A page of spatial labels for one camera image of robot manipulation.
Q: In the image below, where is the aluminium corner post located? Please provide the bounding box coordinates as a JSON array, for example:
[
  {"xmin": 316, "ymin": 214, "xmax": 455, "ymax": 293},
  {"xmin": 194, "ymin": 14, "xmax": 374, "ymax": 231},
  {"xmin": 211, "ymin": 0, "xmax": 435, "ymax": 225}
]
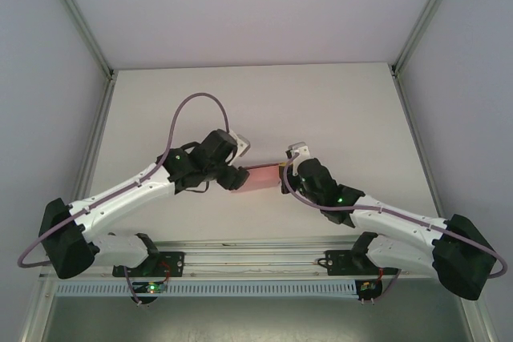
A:
[
  {"xmin": 39, "ymin": 0, "xmax": 118, "ymax": 81},
  {"xmin": 390, "ymin": 0, "xmax": 468, "ymax": 78}
]

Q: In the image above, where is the grey metal panel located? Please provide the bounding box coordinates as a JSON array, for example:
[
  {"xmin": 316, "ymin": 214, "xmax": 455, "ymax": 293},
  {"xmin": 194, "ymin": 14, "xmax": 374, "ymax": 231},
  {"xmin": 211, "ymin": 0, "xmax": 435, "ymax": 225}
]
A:
[{"xmin": 23, "ymin": 277, "xmax": 500, "ymax": 342}]

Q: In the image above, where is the aluminium mounting rail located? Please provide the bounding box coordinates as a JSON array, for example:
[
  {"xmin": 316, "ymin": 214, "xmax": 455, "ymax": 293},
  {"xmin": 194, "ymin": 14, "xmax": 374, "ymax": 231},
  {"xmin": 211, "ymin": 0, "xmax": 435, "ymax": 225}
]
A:
[{"xmin": 38, "ymin": 239, "xmax": 477, "ymax": 280}]

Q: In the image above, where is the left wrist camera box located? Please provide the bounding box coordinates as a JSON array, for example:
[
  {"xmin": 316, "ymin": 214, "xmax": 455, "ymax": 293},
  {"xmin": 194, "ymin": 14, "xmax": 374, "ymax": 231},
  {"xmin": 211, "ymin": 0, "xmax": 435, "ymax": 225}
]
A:
[{"xmin": 231, "ymin": 132, "xmax": 252, "ymax": 158}]

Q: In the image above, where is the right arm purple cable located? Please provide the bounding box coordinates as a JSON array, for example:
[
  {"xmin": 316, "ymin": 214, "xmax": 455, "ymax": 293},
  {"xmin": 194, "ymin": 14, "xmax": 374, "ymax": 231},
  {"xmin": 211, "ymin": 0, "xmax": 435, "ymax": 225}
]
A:
[{"xmin": 281, "ymin": 149, "xmax": 509, "ymax": 305}]

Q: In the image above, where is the white slotted cable duct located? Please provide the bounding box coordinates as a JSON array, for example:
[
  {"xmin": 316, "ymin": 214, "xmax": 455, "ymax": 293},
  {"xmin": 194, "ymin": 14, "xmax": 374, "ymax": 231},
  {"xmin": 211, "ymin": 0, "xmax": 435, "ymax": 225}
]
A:
[{"xmin": 55, "ymin": 280, "xmax": 358, "ymax": 300}]

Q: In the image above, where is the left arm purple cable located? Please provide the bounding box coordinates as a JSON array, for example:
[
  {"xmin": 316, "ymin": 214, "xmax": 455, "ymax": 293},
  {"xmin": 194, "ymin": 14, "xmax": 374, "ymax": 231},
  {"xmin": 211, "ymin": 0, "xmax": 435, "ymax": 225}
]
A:
[{"xmin": 16, "ymin": 92, "xmax": 234, "ymax": 306}]

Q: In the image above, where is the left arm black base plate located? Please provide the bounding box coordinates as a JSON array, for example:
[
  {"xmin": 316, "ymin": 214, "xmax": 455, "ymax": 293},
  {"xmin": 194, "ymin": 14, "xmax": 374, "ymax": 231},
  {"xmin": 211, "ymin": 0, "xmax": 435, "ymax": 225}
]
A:
[{"xmin": 111, "ymin": 251, "xmax": 186, "ymax": 279}]

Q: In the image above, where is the aluminium side rail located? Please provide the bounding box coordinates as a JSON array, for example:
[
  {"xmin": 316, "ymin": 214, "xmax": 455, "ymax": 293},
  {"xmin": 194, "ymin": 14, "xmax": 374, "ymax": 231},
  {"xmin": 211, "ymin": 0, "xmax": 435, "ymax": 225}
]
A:
[
  {"xmin": 59, "ymin": 71, "xmax": 118, "ymax": 249},
  {"xmin": 390, "ymin": 71, "xmax": 452, "ymax": 247}
]

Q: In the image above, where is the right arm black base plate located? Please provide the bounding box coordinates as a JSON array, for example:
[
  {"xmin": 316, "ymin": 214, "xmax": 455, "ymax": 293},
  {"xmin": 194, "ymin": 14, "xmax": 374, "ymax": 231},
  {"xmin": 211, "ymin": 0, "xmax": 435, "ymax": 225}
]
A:
[{"xmin": 326, "ymin": 249, "xmax": 400, "ymax": 278}]

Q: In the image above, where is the pink paper box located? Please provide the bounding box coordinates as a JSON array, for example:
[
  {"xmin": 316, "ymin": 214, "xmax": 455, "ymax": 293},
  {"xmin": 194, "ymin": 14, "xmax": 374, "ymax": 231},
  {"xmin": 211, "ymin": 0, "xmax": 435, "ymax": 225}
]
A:
[{"xmin": 230, "ymin": 163, "xmax": 281, "ymax": 195}]

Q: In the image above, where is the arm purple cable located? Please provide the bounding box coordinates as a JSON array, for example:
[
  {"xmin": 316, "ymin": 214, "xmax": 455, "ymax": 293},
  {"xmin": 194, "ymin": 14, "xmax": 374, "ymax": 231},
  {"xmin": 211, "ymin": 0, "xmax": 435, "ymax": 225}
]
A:
[
  {"xmin": 16, "ymin": 92, "xmax": 234, "ymax": 306},
  {"xmin": 281, "ymin": 149, "xmax": 509, "ymax": 305}
]

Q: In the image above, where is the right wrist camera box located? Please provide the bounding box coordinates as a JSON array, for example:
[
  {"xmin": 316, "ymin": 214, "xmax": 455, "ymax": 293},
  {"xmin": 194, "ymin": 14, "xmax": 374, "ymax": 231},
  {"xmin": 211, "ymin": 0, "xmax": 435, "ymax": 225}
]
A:
[{"xmin": 285, "ymin": 140, "xmax": 312, "ymax": 167}]

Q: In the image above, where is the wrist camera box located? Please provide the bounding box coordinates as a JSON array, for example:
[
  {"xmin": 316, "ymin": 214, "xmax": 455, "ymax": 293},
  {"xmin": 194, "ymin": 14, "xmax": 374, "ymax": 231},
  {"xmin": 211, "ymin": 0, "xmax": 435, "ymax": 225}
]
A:
[
  {"xmin": 231, "ymin": 132, "xmax": 252, "ymax": 158},
  {"xmin": 285, "ymin": 140, "xmax": 312, "ymax": 167}
]

